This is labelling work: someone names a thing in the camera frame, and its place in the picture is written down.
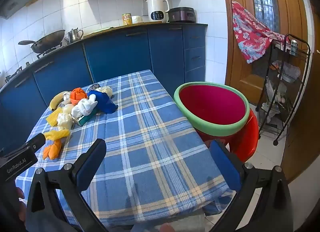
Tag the blue plaid tablecloth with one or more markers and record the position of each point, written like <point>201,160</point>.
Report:
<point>150,134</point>

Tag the garlic bulb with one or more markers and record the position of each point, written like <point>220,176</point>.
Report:
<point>67,97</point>

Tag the clear plastic bag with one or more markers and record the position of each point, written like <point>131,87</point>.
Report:
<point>290,71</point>

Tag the white plastic bag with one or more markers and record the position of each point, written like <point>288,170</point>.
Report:
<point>272,89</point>

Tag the steel teapot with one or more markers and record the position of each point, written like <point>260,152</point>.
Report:
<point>73,35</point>

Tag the white electric kettle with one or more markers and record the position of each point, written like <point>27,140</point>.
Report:
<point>156,9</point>

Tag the eggs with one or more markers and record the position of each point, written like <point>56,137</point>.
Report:
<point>280,100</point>

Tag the small cream plastic bag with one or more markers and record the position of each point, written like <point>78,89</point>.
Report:
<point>64,121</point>

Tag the brown wooden panel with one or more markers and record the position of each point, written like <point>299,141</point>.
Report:
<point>305,127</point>

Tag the red plastic stool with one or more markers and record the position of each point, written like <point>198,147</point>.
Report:
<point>246,139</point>

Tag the white tissue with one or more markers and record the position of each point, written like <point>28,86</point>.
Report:
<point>83,108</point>

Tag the dark rice cooker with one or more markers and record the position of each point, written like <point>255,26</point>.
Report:
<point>182,15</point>

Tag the orange peel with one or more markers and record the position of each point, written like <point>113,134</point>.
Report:
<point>52,149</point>

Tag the blue plastic bag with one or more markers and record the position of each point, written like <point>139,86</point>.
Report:
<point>102,102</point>

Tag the white and green medicine box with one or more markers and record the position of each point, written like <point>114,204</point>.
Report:
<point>85,119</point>

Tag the yellow banana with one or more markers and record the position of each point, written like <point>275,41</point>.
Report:
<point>56,99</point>

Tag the green drink can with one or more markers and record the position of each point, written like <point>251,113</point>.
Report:
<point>294,46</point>

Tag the gas stove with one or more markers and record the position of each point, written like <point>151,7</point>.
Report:
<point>37,58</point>

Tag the red basin with green rim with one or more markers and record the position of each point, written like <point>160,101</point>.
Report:
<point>212,104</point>

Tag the red floral cloth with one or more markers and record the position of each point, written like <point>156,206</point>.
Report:
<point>250,36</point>

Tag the person's left hand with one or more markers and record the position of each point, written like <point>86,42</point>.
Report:
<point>20,194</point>

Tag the yellow plastic bag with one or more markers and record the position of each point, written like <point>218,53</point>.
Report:
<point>58,134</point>

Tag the blue kitchen base cabinet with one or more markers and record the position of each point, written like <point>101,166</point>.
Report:
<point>120,54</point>

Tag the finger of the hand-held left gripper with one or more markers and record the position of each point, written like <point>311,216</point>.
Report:
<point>37,140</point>

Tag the steel wool scrubber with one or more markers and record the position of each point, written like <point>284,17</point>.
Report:
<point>93,87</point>

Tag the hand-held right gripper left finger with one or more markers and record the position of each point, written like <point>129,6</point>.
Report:
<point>91,164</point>

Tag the wooden door with glass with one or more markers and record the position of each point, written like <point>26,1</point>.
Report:
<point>237,79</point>

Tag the black wok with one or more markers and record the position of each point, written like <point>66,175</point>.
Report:
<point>47,40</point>

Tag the orange plastic bag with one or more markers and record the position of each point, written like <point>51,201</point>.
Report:
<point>78,95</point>

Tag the yellow tin can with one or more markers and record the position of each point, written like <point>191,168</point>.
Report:
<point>127,19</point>

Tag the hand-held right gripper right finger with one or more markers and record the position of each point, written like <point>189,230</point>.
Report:
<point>225,168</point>

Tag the white bowl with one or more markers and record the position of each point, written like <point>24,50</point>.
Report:
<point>137,19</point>

